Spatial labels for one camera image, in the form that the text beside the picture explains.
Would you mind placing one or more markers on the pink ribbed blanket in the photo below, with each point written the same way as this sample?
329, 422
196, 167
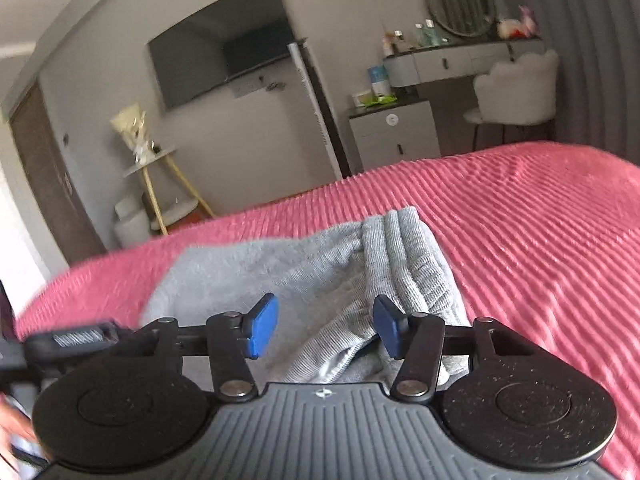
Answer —
525, 240

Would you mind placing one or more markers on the white vanity desk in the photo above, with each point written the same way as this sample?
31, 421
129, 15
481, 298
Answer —
450, 62

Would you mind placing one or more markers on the grey curtain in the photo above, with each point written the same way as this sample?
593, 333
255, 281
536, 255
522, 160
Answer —
590, 35

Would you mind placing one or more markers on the light blue box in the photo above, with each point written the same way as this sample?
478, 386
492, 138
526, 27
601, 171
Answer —
380, 82

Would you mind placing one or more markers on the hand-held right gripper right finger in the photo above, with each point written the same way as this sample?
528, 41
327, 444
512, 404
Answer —
389, 327

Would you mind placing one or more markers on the tall white standing air conditioner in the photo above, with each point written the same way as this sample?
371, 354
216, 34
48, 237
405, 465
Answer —
315, 110

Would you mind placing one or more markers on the white fluffy chair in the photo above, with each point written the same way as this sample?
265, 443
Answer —
520, 90

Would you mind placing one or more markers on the grey pants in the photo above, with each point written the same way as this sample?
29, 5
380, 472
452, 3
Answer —
320, 270

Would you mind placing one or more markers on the cream flower bouquet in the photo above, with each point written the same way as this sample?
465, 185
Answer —
132, 127

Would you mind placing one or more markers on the green item on cabinet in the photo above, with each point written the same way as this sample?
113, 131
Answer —
377, 100

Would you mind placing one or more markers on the pink plush toy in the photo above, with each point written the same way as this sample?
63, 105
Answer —
515, 25

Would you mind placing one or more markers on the white round bin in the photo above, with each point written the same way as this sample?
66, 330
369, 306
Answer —
132, 225

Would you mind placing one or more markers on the bottles on vanity desk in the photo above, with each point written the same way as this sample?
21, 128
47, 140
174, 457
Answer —
425, 35

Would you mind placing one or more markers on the grey bedside cabinet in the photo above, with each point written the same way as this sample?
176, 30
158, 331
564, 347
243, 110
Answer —
395, 135

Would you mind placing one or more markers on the wall-mounted television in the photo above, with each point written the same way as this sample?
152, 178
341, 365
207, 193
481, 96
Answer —
215, 45

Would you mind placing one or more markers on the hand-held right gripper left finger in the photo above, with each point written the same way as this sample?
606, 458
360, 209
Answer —
262, 325

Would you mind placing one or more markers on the brown wooden door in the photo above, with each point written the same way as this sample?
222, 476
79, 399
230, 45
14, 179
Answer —
50, 180

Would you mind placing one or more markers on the round vanity mirror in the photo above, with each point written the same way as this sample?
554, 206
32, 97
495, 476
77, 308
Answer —
460, 5

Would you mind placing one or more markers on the person's left hand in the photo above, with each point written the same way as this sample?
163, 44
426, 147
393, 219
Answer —
12, 422

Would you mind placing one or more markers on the yellow-legged side table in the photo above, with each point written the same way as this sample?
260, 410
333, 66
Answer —
155, 180

